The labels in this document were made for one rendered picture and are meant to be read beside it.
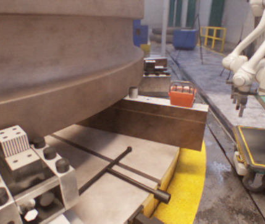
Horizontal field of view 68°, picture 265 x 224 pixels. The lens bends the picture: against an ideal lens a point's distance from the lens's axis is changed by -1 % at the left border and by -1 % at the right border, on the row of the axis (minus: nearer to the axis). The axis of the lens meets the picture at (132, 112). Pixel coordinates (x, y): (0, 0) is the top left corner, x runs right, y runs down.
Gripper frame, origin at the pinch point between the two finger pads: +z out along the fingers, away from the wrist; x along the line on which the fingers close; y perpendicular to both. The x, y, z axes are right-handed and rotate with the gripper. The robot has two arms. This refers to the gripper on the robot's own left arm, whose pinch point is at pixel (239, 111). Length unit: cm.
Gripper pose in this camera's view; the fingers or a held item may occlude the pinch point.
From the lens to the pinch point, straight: 178.6
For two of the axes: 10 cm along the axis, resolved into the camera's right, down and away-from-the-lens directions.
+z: 0.0, 9.1, 4.1
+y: -9.6, -1.2, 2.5
